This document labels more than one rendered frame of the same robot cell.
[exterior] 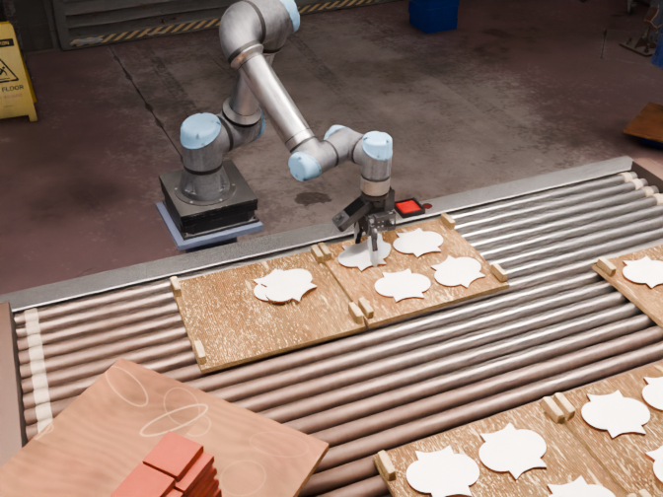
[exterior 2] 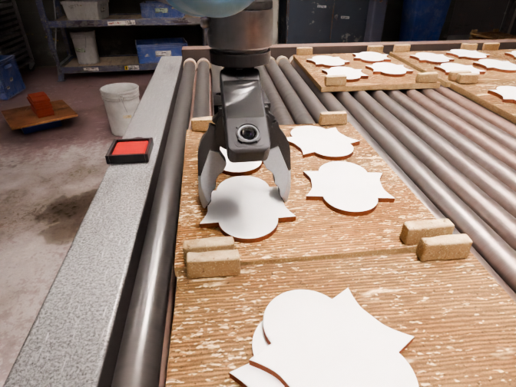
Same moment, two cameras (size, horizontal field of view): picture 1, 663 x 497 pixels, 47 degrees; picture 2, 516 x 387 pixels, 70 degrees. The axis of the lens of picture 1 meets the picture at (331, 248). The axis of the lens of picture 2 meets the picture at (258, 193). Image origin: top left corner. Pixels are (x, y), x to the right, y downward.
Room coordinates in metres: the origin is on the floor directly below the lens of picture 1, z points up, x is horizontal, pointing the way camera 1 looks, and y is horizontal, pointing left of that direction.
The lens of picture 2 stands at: (1.56, 0.32, 1.23)
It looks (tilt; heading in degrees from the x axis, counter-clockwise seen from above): 32 degrees down; 286
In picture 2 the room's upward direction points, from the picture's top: straight up
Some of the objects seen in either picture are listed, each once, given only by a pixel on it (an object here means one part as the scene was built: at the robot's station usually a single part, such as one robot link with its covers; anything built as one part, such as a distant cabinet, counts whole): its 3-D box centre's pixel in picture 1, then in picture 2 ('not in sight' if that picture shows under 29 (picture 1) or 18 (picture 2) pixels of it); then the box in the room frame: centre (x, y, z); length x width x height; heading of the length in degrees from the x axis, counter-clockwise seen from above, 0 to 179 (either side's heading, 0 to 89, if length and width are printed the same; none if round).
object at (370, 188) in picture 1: (374, 182); (236, 31); (1.70, -0.11, 1.17); 0.08 x 0.08 x 0.05
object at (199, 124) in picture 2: (448, 221); (206, 124); (1.85, -0.34, 0.95); 0.06 x 0.02 x 0.03; 23
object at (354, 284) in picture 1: (409, 267); (288, 176); (1.65, -0.21, 0.93); 0.41 x 0.35 x 0.02; 113
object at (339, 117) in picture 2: (498, 271); (332, 117); (1.60, -0.44, 0.95); 0.06 x 0.02 x 0.03; 23
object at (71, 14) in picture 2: not in sight; (87, 8); (4.79, -3.77, 0.74); 0.44 x 0.36 x 0.20; 11
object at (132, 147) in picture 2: (408, 208); (130, 150); (1.97, -0.24, 0.92); 0.06 x 0.06 x 0.01; 22
